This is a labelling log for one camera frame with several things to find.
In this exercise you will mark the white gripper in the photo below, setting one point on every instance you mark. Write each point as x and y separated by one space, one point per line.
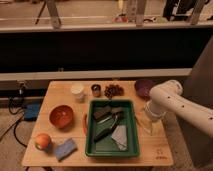
154 113

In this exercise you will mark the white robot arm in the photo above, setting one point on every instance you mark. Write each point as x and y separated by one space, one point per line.
166 97

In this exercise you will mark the purple bowl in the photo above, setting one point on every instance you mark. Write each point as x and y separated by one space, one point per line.
143 87

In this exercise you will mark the red bowl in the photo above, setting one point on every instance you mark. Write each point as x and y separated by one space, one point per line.
61 116

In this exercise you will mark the dark tool in tray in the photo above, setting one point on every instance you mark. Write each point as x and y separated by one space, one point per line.
109 130

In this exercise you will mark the grey cloth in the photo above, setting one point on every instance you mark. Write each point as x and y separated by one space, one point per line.
120 137

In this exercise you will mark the green plastic tray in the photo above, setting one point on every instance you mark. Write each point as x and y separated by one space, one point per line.
107 146

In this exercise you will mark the bunch of dark grapes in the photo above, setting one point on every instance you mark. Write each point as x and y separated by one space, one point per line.
113 90

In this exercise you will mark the dark sponge block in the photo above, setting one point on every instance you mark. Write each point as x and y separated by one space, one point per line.
101 112

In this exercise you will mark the white plastic cup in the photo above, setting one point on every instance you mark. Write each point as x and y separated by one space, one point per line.
77 90

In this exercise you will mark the blue sponge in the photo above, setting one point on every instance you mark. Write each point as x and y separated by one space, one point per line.
63 150

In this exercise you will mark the red apple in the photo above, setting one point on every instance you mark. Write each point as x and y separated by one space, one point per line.
43 141

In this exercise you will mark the blue box on floor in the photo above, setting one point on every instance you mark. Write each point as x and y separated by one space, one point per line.
31 111

